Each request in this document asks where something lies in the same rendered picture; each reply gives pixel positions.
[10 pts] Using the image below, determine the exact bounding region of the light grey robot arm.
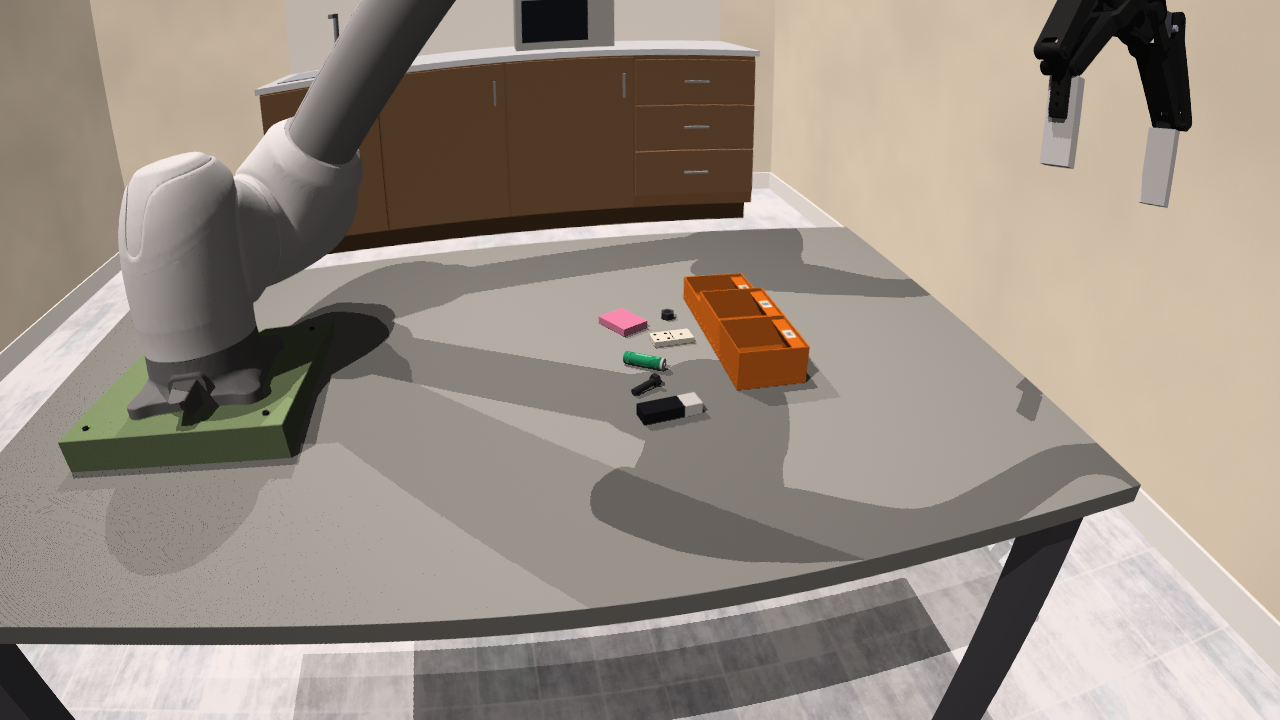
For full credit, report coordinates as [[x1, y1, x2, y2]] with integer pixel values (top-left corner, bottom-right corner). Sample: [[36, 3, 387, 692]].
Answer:
[[118, 0, 456, 421]]

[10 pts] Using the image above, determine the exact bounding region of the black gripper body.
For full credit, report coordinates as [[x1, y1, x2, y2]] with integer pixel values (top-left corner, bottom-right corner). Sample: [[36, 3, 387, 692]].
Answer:
[[1098, 0, 1167, 46]]

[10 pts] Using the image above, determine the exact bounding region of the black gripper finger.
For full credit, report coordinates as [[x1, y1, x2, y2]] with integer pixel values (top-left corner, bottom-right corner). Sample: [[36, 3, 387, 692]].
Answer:
[[1126, 1, 1192, 208], [1034, 0, 1148, 169]]

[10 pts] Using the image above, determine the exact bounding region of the pink rectangular block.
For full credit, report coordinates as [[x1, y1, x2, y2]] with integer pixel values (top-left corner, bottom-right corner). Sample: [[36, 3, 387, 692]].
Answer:
[[599, 307, 646, 336]]

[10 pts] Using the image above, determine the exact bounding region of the black bolt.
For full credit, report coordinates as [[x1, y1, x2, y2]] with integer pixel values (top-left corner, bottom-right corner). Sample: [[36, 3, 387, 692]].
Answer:
[[631, 373, 662, 396]]

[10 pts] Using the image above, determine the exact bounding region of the black and white eraser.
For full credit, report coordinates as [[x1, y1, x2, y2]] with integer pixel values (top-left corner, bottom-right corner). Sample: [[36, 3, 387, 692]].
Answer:
[[636, 392, 703, 425]]

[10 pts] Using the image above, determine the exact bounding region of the white domino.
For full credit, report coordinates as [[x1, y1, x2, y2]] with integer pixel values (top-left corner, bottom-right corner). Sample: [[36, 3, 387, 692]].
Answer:
[[649, 329, 694, 347]]

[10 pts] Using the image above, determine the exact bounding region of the orange rack of bins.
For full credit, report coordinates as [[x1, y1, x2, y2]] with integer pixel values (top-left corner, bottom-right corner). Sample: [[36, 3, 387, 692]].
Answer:
[[684, 273, 810, 389]]

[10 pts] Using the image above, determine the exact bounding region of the green battery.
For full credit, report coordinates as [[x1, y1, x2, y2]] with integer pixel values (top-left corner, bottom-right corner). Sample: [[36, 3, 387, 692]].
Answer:
[[623, 351, 666, 372]]

